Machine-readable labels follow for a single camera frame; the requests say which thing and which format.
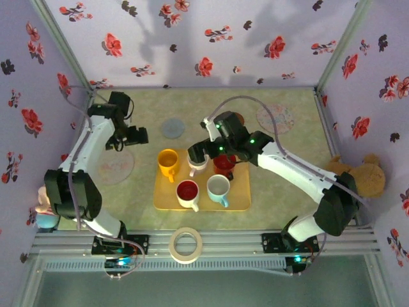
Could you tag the beige masking tape roll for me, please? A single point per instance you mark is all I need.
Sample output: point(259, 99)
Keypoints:
point(172, 246)

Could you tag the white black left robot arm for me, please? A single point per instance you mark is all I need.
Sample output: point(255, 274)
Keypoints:
point(83, 144)

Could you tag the blue cup white inside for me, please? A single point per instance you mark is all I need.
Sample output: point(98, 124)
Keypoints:
point(218, 185)

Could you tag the white cup red inside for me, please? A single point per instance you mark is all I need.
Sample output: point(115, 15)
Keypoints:
point(187, 190)

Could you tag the brown teddy bear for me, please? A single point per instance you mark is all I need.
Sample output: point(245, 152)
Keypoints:
point(370, 179)

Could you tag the aluminium frame post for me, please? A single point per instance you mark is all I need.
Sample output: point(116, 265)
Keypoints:
point(63, 41)
point(345, 41)

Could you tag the white mug pink inside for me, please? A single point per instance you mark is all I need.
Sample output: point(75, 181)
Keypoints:
point(198, 167)

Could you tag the yellow cup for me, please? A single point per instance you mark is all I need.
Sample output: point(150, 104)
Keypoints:
point(167, 160)

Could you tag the grey blue round coaster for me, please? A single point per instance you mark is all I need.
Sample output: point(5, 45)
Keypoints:
point(172, 128)

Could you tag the pink floral round coaster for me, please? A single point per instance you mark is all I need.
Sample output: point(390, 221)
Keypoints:
point(115, 168)

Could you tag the small striped plush doll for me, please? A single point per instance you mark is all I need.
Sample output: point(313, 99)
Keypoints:
point(43, 209)

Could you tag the pale multicolour patterned coaster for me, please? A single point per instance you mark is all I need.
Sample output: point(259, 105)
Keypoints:
point(282, 118)

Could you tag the yellow plastic tray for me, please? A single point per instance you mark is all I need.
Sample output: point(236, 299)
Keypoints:
point(236, 198)

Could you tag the small lit circuit board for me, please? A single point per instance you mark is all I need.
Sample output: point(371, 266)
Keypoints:
point(119, 263)
point(298, 260)

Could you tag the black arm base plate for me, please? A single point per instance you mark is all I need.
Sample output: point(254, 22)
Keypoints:
point(140, 244)
point(271, 243)

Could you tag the aluminium side frame rail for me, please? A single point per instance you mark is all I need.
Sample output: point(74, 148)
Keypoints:
point(321, 112)

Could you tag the aluminium front frame rail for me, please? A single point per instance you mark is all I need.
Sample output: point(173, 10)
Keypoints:
point(223, 243)

